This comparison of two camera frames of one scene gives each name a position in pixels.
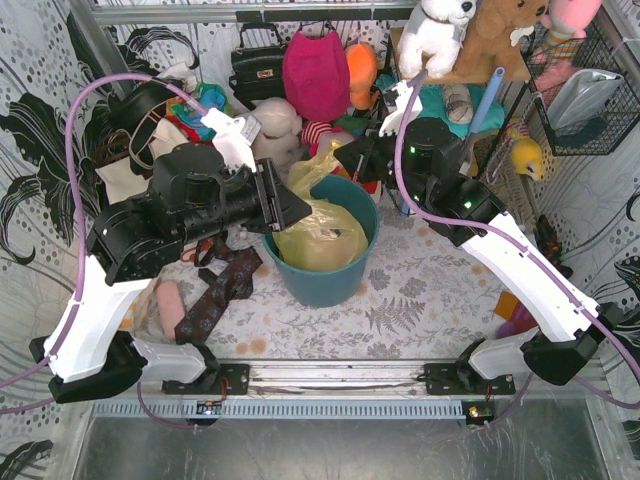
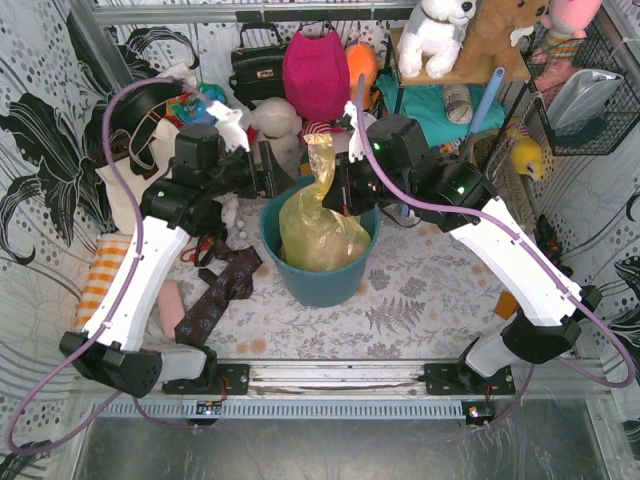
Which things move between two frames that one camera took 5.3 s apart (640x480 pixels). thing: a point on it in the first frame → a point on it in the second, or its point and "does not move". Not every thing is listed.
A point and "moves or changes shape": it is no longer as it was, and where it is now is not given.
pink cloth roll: x=171 y=306 does not move
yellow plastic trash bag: x=332 y=236 moves or changes shape
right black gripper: x=373 y=159 → x=337 y=192
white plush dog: x=436 y=30 does not move
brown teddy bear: x=487 y=43 does not move
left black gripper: x=269 y=195 → x=267 y=170
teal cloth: x=434 y=112 does not move
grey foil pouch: x=575 y=95 does not move
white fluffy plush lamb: x=279 y=136 does not move
